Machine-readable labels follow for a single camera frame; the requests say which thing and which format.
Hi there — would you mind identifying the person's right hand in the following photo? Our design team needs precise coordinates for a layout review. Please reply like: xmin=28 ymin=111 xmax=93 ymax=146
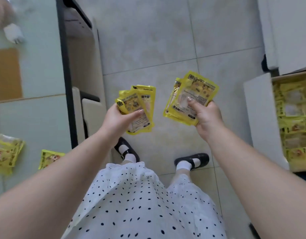
xmin=187 ymin=97 xmax=227 ymax=143

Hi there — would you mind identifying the person's left hand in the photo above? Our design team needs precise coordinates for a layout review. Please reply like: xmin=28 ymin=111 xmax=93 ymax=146
xmin=102 ymin=103 xmax=145 ymax=142

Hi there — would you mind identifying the light wooden drawer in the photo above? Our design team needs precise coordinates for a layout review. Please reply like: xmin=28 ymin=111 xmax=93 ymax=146
xmin=243 ymin=71 xmax=306 ymax=173

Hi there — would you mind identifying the pile of yellow warmer packets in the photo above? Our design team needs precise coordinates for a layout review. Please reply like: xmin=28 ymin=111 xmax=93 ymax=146
xmin=0 ymin=133 xmax=66 ymax=175

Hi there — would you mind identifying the person's right forearm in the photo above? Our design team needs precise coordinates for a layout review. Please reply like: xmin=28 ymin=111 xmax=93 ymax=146
xmin=204 ymin=126 xmax=306 ymax=239

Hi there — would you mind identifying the person's left forearm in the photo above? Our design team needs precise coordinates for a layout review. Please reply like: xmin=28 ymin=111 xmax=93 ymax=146
xmin=0 ymin=126 xmax=118 ymax=239

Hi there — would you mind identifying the person's left black shoe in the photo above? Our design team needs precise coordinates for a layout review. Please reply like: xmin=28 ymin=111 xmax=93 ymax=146
xmin=114 ymin=136 xmax=140 ymax=164

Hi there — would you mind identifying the person's black shoe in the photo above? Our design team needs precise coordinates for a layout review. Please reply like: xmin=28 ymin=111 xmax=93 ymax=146
xmin=114 ymin=136 xmax=140 ymax=164
xmin=174 ymin=153 xmax=210 ymax=172

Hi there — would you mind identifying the person's left white sock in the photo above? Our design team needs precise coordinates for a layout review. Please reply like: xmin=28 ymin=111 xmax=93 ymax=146
xmin=119 ymin=144 xmax=137 ymax=164

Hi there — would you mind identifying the person's white sock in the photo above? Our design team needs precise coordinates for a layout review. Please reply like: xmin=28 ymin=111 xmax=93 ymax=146
xmin=176 ymin=158 xmax=201 ymax=172
xmin=119 ymin=144 xmax=137 ymax=164

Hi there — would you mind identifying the person's right black shoe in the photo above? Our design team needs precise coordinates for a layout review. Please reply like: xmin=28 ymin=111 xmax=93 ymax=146
xmin=174 ymin=153 xmax=210 ymax=172

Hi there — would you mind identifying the person's right white sock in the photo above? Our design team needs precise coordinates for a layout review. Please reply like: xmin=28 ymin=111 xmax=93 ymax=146
xmin=176 ymin=158 xmax=201 ymax=172

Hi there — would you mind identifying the white and black furniture unit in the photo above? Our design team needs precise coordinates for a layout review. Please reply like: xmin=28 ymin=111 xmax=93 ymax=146
xmin=63 ymin=0 xmax=107 ymax=148

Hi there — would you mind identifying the white polka dot dress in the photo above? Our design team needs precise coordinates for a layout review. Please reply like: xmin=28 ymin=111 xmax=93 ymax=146
xmin=61 ymin=161 xmax=228 ymax=239

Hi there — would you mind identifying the pale green glass table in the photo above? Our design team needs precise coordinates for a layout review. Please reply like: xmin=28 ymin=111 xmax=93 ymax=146
xmin=0 ymin=0 xmax=74 ymax=200

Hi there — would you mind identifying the white cabinet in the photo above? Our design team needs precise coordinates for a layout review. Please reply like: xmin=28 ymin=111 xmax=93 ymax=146
xmin=256 ymin=0 xmax=306 ymax=183

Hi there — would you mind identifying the white square charger adapter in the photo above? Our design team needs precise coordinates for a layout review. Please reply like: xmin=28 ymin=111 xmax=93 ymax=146
xmin=3 ymin=23 xmax=25 ymax=45

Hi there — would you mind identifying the pink fabric face mask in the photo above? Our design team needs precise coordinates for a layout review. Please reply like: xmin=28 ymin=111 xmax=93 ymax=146
xmin=0 ymin=0 xmax=18 ymax=29

